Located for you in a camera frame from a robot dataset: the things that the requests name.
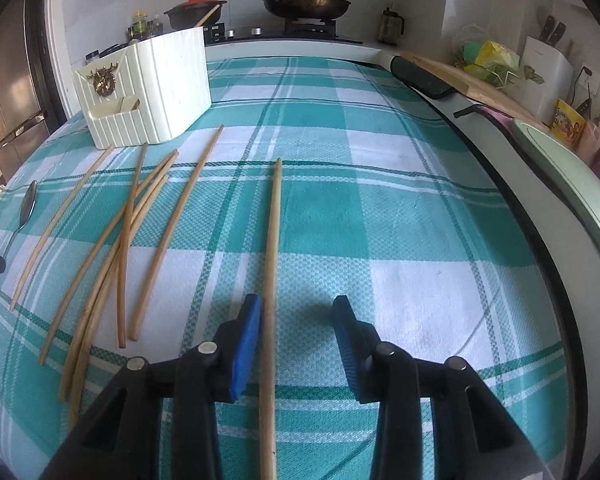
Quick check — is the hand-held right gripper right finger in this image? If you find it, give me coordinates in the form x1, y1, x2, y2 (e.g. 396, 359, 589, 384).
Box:
332, 296, 551, 480

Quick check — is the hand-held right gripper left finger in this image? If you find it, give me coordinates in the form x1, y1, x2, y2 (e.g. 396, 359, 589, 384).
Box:
40, 294, 264, 480

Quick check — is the metal spoon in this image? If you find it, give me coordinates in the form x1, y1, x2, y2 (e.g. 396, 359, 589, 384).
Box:
0, 180, 38, 328

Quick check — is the wooden chopstick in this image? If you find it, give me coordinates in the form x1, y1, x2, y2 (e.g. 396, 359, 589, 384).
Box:
67, 174, 171, 431
260, 158, 284, 480
59, 157, 177, 403
9, 146, 116, 311
38, 150, 180, 366
130, 124, 225, 343
194, 4, 221, 29
117, 142, 149, 348

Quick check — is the white ribbed utensil holder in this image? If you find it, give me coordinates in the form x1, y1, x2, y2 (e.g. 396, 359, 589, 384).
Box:
72, 26, 212, 151

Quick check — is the teal checked tablecloth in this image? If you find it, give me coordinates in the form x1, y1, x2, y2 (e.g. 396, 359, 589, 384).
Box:
0, 55, 573, 480

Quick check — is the steel refrigerator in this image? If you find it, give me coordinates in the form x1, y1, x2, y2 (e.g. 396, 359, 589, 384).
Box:
0, 0, 56, 171

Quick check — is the yellow cap sauce bottle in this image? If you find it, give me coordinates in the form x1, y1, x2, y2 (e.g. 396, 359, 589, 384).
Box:
131, 10, 150, 41

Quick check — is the light green tray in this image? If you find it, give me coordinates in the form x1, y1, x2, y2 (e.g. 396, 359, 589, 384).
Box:
511, 117, 600, 291

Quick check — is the pink cloth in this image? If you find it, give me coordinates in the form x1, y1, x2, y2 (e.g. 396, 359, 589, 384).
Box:
485, 107, 517, 127

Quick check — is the black padded rest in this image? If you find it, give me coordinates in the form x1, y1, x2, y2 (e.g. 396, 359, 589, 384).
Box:
390, 55, 456, 101

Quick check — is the wooden cutting board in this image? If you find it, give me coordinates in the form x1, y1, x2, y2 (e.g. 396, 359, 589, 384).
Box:
400, 51, 551, 128

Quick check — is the black pot with red lid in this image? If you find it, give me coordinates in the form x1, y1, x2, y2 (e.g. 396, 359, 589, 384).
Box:
164, 0, 228, 30

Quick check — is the black gas stove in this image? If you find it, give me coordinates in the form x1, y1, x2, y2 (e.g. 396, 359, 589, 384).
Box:
202, 17, 363, 45

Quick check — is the yellow printed packet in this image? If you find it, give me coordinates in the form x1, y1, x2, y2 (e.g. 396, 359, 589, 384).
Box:
552, 99, 587, 148

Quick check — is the pink cup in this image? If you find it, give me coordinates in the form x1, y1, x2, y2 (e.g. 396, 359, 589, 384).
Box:
577, 120, 600, 166

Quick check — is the glass jug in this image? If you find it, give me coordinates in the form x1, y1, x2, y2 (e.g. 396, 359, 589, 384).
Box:
380, 7, 406, 47

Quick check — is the white knife block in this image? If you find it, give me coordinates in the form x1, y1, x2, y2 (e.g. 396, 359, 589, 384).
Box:
515, 7, 576, 123

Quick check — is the black cable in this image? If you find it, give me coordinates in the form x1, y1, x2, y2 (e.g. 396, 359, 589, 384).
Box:
452, 104, 513, 143

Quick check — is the wall socket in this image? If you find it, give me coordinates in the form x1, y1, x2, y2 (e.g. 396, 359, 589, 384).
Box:
577, 62, 600, 93

